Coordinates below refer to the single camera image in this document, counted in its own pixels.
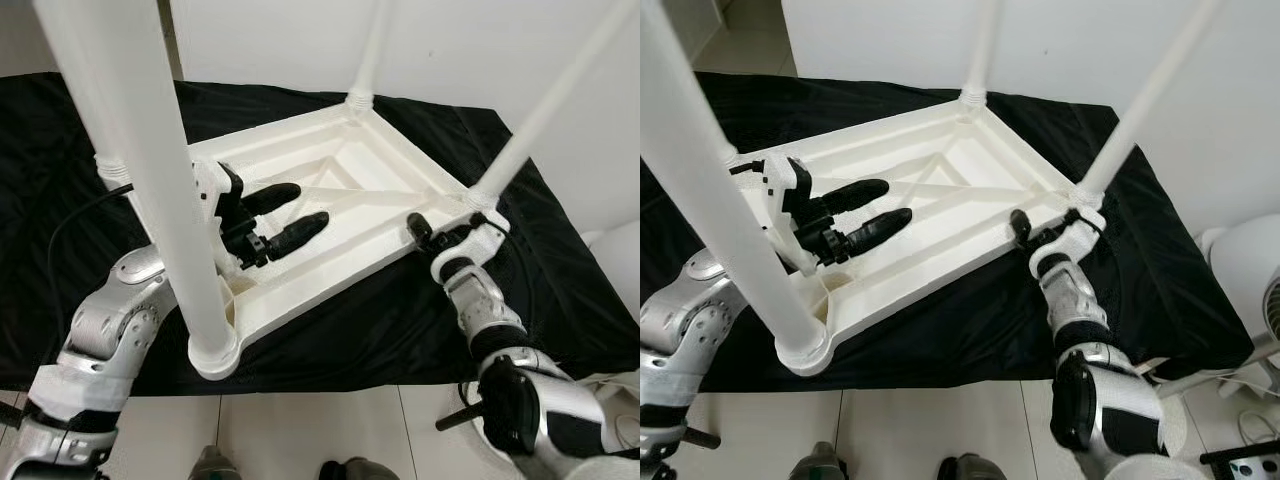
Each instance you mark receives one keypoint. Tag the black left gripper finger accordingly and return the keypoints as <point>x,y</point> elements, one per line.
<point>272,198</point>
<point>298,235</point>
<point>858,195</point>
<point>880,230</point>

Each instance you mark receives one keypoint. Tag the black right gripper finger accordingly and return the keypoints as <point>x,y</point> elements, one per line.
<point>1020,225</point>
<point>418,228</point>

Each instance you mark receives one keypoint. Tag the white plastic table top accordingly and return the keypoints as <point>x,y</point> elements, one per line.
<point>980,170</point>
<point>370,170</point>

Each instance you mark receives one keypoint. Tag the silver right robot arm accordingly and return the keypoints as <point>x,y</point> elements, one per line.
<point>1075,300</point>
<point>480,310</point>

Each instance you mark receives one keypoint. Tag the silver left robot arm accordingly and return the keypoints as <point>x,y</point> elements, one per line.
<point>100,330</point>
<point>690,330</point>

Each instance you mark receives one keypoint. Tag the black cloth table cover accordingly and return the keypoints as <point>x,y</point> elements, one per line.
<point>1170,300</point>
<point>560,300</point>

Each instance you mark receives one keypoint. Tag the black metal table leg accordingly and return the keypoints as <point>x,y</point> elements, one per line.
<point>700,438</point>
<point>458,418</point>

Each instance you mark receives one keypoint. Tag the grey left robot foot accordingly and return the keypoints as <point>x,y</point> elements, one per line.
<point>213,465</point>
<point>820,465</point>

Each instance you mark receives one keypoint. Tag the grey robot foot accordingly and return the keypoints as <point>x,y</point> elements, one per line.
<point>213,465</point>
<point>972,470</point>
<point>820,465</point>
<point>355,470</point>

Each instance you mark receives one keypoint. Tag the grey right robot foot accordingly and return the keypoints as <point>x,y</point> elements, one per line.
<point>355,470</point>
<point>972,470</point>

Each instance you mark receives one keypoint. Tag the black stand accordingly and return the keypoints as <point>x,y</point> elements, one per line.
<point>1250,468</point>

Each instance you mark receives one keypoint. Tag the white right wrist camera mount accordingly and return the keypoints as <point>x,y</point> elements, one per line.
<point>480,240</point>
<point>1080,235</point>

